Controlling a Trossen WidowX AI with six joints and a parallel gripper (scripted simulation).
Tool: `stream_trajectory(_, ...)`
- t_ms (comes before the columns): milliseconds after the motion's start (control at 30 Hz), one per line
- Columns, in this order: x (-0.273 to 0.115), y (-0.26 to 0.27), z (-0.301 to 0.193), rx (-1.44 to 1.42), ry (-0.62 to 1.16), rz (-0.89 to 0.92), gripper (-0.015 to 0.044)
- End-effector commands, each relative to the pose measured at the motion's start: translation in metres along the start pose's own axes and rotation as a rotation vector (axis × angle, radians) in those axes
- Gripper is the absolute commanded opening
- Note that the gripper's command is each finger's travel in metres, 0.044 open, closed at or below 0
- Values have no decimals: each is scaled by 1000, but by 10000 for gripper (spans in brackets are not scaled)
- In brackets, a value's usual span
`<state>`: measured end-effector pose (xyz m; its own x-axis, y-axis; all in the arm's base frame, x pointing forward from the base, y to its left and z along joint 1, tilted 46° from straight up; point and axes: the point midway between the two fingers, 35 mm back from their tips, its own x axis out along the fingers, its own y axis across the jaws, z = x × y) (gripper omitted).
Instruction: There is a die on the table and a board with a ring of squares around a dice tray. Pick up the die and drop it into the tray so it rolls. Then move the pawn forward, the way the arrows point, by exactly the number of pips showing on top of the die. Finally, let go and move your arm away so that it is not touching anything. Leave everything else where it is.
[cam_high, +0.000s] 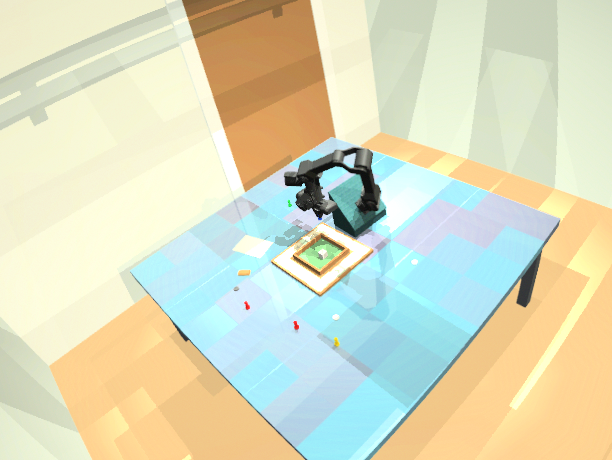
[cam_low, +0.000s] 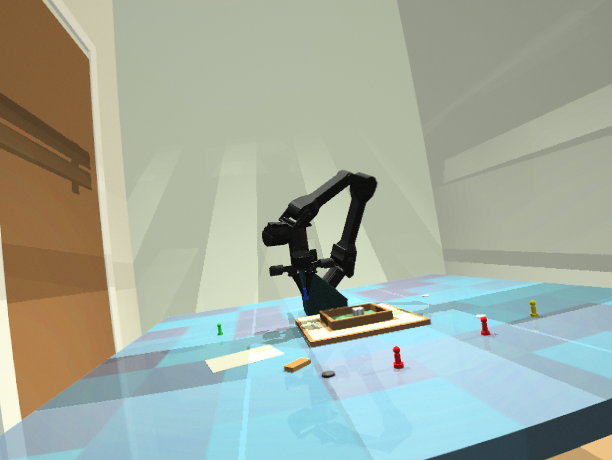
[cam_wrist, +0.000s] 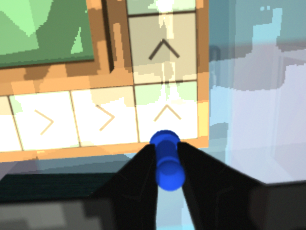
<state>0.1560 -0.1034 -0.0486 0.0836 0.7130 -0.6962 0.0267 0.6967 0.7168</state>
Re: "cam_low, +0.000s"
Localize yellow game pawn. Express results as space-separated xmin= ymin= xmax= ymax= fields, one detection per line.
xmin=530 ymin=301 xmax=539 ymax=317

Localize red game pawn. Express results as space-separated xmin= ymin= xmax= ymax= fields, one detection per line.
xmin=481 ymin=317 xmax=490 ymax=335
xmin=392 ymin=346 xmax=404 ymax=369

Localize orange rectangular block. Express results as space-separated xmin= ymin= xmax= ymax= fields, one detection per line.
xmin=283 ymin=357 xmax=311 ymax=372

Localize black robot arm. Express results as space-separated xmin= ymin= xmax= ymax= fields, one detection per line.
xmin=262 ymin=170 xmax=378 ymax=291

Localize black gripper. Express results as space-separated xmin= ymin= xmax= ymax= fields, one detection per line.
xmin=269 ymin=242 xmax=335 ymax=297

